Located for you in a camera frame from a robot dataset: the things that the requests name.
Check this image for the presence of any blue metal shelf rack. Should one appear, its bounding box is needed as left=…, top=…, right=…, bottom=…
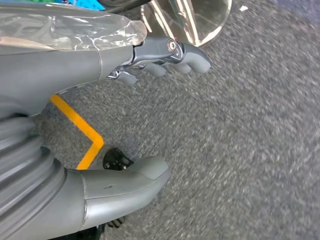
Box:
left=67, top=0, right=106, bottom=11

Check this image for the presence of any black robot foot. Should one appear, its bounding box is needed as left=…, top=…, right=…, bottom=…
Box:
left=103, top=147, right=135, bottom=171
left=106, top=216, right=126, bottom=229

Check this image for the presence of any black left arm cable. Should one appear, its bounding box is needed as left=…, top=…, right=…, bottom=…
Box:
left=100, top=0, right=152, bottom=14

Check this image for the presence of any chrome stanchion post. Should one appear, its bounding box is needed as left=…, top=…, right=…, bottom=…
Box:
left=140, top=0, right=233, bottom=48

